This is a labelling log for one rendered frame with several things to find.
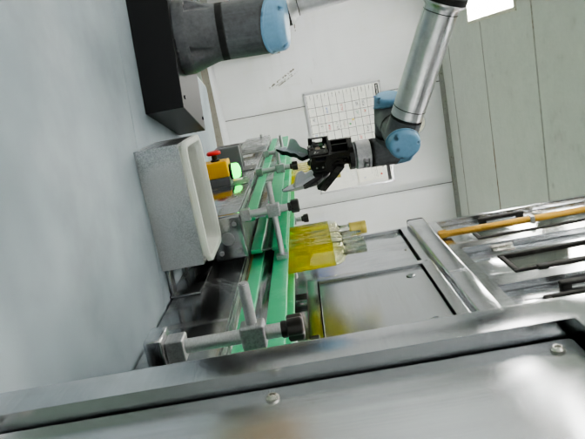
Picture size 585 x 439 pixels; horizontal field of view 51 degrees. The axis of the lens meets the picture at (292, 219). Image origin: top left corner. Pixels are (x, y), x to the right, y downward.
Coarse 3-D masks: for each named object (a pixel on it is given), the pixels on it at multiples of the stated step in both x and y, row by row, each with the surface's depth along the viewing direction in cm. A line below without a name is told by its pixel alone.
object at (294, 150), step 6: (294, 138) 161; (288, 144) 163; (294, 144) 162; (276, 150) 165; (282, 150) 165; (288, 150) 165; (294, 150) 164; (300, 150) 163; (306, 150) 162; (294, 156) 165; (300, 156) 163; (306, 156) 163
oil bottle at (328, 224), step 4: (328, 220) 161; (308, 224) 161; (312, 224) 160; (316, 224) 159; (320, 224) 159; (324, 224) 158; (328, 224) 157; (332, 224) 157; (336, 224) 158; (292, 228) 160; (296, 228) 159; (300, 228) 158; (304, 228) 157; (308, 228) 157; (312, 228) 157; (316, 228) 156; (320, 228) 156; (336, 228) 157; (292, 232) 157; (296, 232) 157; (300, 232) 157; (304, 232) 157
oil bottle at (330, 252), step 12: (324, 240) 142; (336, 240) 141; (300, 252) 140; (312, 252) 140; (324, 252) 140; (336, 252) 140; (288, 264) 140; (300, 264) 140; (312, 264) 140; (324, 264) 140; (336, 264) 141
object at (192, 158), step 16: (192, 144) 121; (192, 160) 122; (192, 176) 107; (208, 176) 123; (192, 192) 107; (208, 192) 124; (192, 208) 109; (208, 208) 124; (208, 224) 125; (208, 240) 122; (208, 256) 110
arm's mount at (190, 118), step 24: (144, 0) 119; (168, 0) 121; (144, 24) 119; (168, 24) 119; (144, 48) 119; (168, 48) 119; (144, 72) 119; (168, 72) 119; (144, 96) 119; (168, 96) 119; (192, 96) 134; (168, 120) 128; (192, 120) 133
